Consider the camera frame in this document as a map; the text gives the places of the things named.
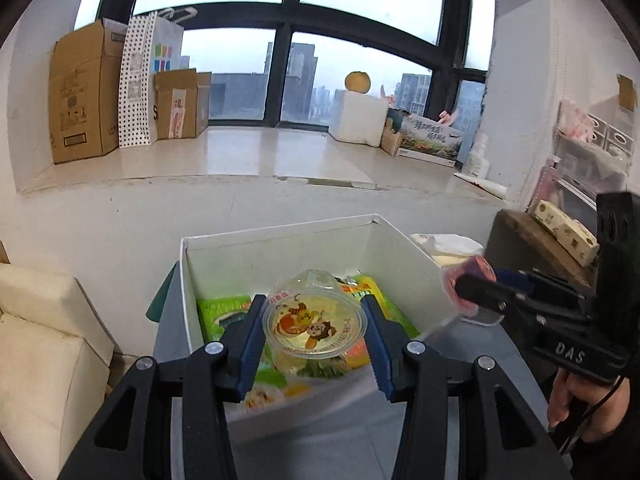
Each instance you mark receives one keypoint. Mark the white foam box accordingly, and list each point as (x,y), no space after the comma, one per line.
(357,117)

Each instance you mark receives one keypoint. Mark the flat white packet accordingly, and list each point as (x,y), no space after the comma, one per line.
(480,185)

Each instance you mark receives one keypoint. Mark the white storage box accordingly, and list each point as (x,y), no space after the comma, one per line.
(280,255)

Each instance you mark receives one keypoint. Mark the cream tissue pack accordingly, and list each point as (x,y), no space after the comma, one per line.
(577,242)
(547,217)

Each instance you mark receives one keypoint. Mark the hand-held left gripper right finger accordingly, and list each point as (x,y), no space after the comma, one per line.
(377,355)

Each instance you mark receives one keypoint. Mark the cream sofa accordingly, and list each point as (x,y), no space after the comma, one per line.
(40,360)

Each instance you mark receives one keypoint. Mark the brown cardboard scrap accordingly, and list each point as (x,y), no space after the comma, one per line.
(626,92)

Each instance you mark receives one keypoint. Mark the polka dot paper bag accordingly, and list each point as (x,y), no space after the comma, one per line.
(136,80)

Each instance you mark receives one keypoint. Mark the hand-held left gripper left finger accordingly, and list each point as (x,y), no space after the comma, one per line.
(252,355)

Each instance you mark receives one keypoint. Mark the clear plastic drawer unit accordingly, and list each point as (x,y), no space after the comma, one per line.
(585,160)

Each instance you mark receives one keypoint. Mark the small brown box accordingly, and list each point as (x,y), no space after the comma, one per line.
(389,135)

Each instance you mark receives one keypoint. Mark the pink toy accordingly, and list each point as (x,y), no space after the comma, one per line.
(447,117)
(385,94)

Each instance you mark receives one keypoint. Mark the black window frame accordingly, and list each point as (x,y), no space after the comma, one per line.
(277,60)

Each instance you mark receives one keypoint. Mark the bright yellow snack packet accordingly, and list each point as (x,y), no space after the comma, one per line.
(382,300)

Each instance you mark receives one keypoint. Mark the small open cardboard box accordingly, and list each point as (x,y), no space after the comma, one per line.
(177,102)

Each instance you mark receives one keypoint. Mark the clear jelly cup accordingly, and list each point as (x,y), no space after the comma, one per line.
(312,327)

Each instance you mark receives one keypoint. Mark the yellow pomelo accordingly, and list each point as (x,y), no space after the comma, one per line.
(357,81)

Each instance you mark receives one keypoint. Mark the person's right forearm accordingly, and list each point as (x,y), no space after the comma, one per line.
(610,455)

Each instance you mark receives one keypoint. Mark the pink cup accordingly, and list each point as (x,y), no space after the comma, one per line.
(455,287)

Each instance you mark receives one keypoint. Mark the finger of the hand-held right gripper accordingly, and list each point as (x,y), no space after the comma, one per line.
(482,292)
(515,279)

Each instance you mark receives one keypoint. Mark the cream flat packet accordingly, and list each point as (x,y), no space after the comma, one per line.
(452,260)

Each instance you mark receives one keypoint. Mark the brown cardboard piece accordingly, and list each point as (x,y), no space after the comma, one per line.
(4,252)

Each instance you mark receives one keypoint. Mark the dark brown side cabinet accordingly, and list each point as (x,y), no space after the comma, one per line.
(525,250)

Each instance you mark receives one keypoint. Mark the pink patterned packet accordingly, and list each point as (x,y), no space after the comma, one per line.
(572,120)

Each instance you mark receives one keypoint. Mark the white bag with coloured squares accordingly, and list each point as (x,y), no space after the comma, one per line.
(167,45)

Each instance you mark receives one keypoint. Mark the person's right hand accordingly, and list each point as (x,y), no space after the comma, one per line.
(560,400)

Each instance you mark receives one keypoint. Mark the white plastic bottle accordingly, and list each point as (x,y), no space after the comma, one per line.
(477,157)

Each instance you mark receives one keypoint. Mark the white plastic bag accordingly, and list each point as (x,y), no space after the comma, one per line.
(447,242)

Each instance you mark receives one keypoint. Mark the large green snack packet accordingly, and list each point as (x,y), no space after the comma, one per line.
(220,312)

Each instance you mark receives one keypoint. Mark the tall cardboard box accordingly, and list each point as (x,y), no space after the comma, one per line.
(80,95)

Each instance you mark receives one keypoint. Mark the flat printed landscape box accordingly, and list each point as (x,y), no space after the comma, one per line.
(430,140)

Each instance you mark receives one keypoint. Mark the dark green folder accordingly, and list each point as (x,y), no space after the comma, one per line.
(162,300)

